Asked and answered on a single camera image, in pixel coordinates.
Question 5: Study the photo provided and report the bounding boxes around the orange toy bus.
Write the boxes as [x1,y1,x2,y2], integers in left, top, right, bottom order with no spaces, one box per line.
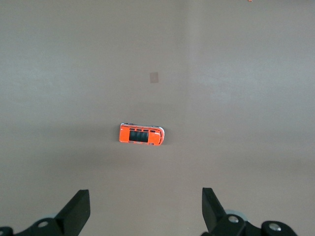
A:
[119,122,165,146]

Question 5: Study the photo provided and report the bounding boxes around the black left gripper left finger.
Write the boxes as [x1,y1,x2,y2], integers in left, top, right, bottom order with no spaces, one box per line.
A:
[0,189,91,236]

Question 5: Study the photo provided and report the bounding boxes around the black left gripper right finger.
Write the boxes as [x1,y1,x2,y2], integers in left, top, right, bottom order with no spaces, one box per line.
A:
[200,187,299,236]

